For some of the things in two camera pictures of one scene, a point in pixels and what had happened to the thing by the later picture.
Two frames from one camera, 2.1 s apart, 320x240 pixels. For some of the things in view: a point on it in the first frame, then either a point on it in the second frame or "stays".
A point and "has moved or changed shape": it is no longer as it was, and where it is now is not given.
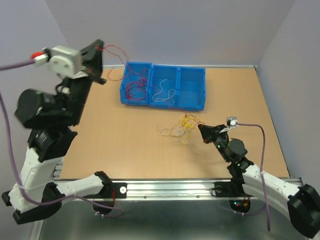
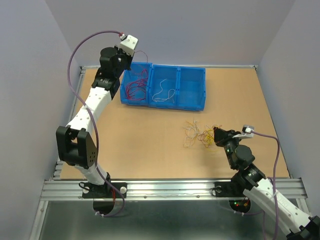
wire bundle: x=188 y=123 has moved or changed shape
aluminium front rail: x=171 y=189 stays
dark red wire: x=136 y=90 stays
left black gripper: x=94 y=60 -> x=129 y=57
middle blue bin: x=163 y=84 stays
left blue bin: x=135 y=84 stays
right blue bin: x=191 y=92 stays
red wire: x=128 y=67 -> x=139 y=50
